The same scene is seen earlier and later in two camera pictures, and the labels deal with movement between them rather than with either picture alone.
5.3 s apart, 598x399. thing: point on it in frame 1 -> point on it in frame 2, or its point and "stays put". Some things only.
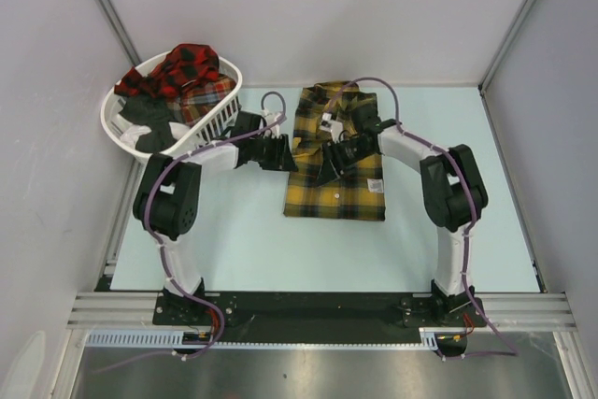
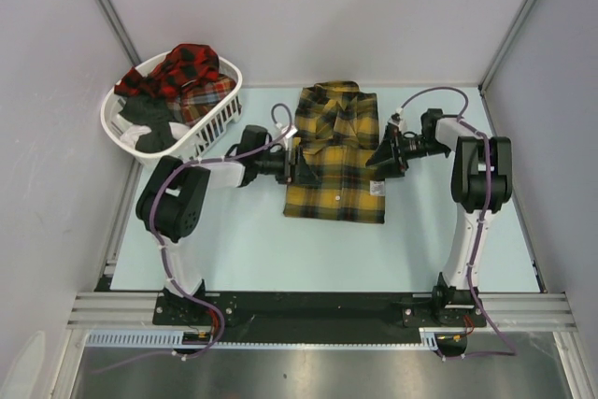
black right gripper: x=330 y=172 -> x=387 y=153
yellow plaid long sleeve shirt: x=359 y=192 stays put
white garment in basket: x=132 y=135 stays put
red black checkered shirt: x=188 y=64 stays put
